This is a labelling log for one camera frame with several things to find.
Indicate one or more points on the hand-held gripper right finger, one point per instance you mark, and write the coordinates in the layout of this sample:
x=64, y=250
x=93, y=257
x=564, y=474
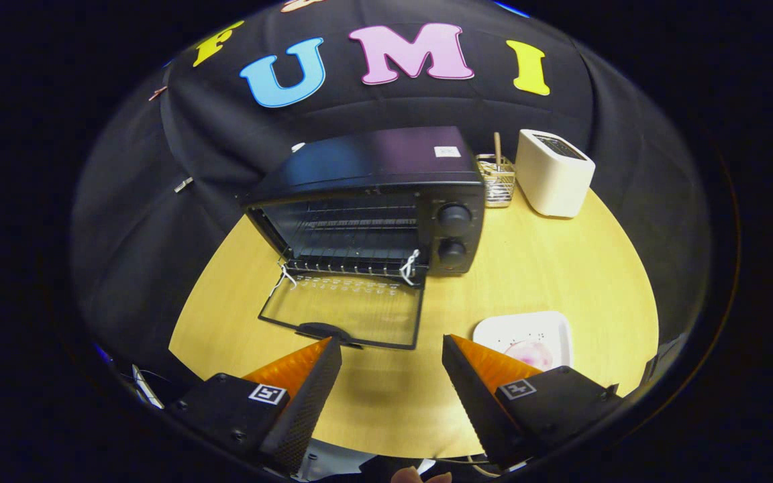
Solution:
x=474, y=409

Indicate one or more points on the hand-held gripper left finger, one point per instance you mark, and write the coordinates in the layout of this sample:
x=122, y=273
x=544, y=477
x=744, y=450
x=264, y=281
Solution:
x=306, y=409

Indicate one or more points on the pink food slice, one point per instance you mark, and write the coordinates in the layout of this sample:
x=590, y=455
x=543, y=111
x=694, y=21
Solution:
x=534, y=352

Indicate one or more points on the white square plate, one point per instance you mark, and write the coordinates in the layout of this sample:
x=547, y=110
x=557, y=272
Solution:
x=521, y=329

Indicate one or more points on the black toaster oven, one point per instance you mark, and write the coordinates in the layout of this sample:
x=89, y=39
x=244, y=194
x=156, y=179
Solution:
x=373, y=161

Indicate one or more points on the white toaster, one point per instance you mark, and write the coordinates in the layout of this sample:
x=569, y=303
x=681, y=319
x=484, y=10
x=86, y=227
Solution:
x=551, y=184

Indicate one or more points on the white clip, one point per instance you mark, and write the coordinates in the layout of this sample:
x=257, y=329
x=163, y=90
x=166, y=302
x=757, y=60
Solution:
x=183, y=184

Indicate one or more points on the wooden stick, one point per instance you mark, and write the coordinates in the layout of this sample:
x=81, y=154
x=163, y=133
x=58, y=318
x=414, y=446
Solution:
x=497, y=147

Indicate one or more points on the pink clip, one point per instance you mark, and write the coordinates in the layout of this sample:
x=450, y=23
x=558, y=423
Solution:
x=157, y=93

